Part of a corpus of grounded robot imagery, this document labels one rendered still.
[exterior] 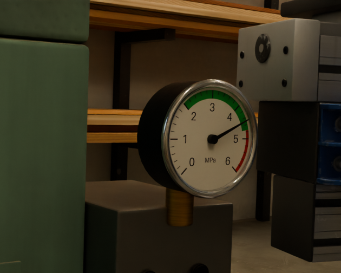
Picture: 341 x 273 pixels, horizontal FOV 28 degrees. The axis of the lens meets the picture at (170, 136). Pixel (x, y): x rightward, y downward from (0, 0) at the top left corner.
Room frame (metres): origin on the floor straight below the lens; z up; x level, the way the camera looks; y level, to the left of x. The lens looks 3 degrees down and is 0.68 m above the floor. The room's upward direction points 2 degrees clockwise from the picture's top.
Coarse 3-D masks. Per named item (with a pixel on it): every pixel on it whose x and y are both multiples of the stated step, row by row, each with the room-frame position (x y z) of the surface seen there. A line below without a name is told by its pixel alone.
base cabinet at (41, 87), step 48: (0, 48) 0.36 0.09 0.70; (48, 48) 0.37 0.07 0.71; (0, 96) 0.36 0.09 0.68; (48, 96) 0.37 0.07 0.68; (0, 144) 0.36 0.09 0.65; (48, 144) 0.37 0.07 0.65; (0, 192) 0.36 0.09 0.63; (48, 192) 0.37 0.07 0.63; (0, 240) 0.36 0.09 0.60; (48, 240) 0.37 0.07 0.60
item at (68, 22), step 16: (0, 0) 0.36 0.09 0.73; (16, 0) 0.36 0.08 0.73; (32, 0) 0.37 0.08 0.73; (48, 0) 0.37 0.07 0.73; (64, 0) 0.38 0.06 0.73; (80, 0) 0.38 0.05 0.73; (0, 16) 0.36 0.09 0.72; (16, 16) 0.36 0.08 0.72; (32, 16) 0.37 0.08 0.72; (48, 16) 0.37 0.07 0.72; (64, 16) 0.38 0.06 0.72; (80, 16) 0.38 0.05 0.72; (0, 32) 0.36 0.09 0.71; (16, 32) 0.36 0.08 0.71; (32, 32) 0.37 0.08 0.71; (48, 32) 0.37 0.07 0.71; (64, 32) 0.38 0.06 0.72; (80, 32) 0.38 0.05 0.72
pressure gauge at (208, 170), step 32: (160, 96) 0.36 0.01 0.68; (192, 96) 0.35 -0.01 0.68; (224, 96) 0.36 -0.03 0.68; (160, 128) 0.34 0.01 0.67; (192, 128) 0.35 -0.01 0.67; (224, 128) 0.36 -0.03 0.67; (256, 128) 0.37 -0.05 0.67; (160, 160) 0.35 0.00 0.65; (192, 160) 0.35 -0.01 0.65; (224, 160) 0.36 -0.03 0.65; (192, 192) 0.35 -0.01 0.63; (224, 192) 0.36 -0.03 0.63
